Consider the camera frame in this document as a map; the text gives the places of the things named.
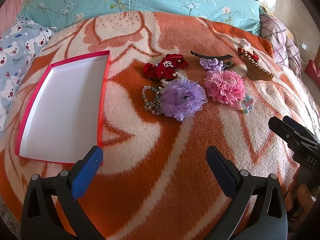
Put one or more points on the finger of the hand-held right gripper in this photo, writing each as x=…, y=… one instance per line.
x=282, y=130
x=302, y=130

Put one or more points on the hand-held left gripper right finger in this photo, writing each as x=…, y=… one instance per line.
x=220, y=172

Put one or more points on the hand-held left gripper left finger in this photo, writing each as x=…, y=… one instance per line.
x=86, y=173

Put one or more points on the brown claw hair clip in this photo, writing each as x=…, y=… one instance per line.
x=255, y=71

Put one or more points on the pink flower scrunchie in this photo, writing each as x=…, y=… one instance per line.
x=225, y=87

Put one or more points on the red box with white inside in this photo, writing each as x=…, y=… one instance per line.
x=62, y=105

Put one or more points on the purple organza flower scrunchie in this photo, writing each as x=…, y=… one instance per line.
x=175, y=100

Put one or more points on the small purple flower clip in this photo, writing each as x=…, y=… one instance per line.
x=210, y=63

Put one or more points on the red velvet bow hair clip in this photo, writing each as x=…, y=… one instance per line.
x=155, y=70

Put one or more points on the person's right hand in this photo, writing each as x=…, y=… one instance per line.
x=303, y=197

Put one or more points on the orange and cream blanket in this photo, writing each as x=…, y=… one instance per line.
x=175, y=155

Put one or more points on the red cloth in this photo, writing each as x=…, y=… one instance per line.
x=312, y=71

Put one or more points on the red tassel bow clip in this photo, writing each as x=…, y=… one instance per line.
x=255, y=56

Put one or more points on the white pompom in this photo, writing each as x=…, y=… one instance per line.
x=243, y=43

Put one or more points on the purple plaid pillow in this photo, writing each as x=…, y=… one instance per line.
x=277, y=35

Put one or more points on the black comb hair clip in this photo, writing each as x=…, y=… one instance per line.
x=200, y=54

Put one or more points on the blue bear print pillow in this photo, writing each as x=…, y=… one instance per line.
x=20, y=50

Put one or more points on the pink pillow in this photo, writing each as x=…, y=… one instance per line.
x=12, y=10

